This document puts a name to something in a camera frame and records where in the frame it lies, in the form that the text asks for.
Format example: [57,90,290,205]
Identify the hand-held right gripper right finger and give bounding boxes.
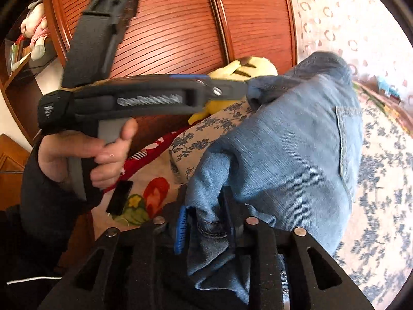
[220,187,375,310]

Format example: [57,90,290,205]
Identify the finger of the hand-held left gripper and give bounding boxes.
[194,79,251,104]
[169,74,211,81]

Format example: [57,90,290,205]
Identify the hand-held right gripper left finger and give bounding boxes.
[37,206,189,310]

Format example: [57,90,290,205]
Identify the blue denim pants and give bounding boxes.
[185,51,364,306]

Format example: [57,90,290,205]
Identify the person's left forearm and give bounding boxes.
[18,136,107,268]

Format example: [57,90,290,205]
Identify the person's left hand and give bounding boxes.
[37,118,139,192]

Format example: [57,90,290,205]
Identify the yellow plush toy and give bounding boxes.
[188,56,279,125]

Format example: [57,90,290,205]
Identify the colourful floral blanket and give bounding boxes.
[92,81,409,233]

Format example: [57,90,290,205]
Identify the pink plush toy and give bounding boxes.
[20,0,51,61]

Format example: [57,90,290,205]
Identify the wooden shelf unit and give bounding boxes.
[0,0,67,144]

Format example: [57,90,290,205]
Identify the circle patterned lace curtain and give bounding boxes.
[285,0,413,104]

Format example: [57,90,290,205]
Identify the cardboard box with blue cloth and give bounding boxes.
[376,76,402,103]

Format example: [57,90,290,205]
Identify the white cable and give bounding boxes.
[6,276,62,285]

